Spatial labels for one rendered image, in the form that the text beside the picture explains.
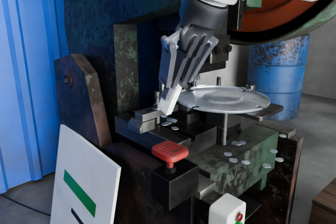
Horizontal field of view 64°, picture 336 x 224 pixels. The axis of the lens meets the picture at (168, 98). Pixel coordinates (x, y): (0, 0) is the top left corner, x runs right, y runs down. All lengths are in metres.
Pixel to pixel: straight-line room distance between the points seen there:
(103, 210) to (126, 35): 0.58
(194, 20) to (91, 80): 0.62
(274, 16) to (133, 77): 0.58
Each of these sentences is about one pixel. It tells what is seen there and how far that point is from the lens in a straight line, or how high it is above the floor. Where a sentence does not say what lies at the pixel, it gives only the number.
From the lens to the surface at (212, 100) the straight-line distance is 0.83.
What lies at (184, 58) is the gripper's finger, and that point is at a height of 0.96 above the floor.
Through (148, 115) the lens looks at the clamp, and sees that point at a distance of 0.80.
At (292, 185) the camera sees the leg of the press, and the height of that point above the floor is 0.44.
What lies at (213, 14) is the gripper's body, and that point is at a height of 1.03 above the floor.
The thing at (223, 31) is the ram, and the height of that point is 0.98.
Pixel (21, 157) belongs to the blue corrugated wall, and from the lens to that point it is 1.95.
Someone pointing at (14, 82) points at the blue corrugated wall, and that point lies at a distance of 1.81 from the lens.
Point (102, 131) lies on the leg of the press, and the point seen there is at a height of 0.64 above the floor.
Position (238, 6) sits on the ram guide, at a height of 1.06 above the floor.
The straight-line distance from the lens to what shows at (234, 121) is 0.87.
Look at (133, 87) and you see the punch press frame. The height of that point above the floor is 0.78.
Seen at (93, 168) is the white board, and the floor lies 0.52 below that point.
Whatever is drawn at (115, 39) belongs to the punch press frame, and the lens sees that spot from 0.93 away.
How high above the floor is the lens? 1.02
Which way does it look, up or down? 16 degrees down
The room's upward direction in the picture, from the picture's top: straight up
